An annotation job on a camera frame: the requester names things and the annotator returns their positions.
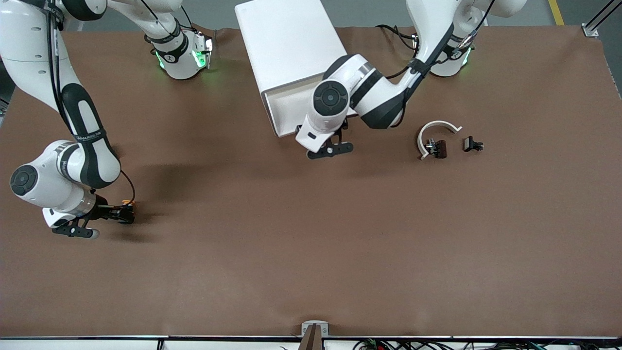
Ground dark camera post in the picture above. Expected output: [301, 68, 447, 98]
[298, 324, 324, 350]

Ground brown table mat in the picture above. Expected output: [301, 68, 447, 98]
[0, 25, 622, 338]

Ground white drawer cabinet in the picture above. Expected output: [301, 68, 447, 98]
[235, 0, 349, 138]

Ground white curved plastic ring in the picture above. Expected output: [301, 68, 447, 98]
[417, 120, 463, 160]

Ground black left arm base cable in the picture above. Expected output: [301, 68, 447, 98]
[376, 23, 419, 53]

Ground aluminium frame profile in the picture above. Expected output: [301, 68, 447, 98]
[582, 0, 622, 37]

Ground tangled cables below table edge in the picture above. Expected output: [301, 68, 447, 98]
[354, 338, 601, 350]

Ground grey metal bracket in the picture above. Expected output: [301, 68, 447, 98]
[301, 320, 329, 337]

